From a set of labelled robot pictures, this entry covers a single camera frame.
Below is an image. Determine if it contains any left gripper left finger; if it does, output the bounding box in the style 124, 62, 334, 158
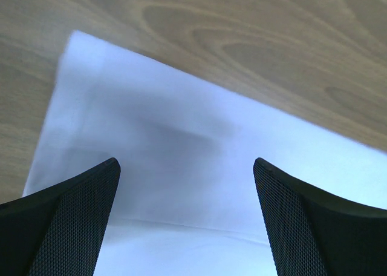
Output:
1, 158, 120, 275

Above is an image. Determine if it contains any white t shirt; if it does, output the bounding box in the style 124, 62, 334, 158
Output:
23, 31, 386, 275

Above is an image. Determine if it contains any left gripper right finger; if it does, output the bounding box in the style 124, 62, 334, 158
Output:
253, 158, 386, 276

